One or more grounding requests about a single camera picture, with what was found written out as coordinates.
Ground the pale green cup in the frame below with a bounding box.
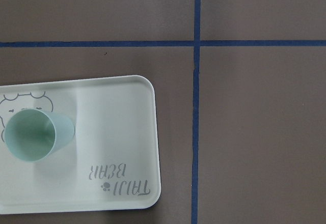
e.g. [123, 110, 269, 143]
[4, 108, 75, 162]

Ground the white bear tray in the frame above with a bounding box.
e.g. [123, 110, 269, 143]
[1, 75, 161, 214]

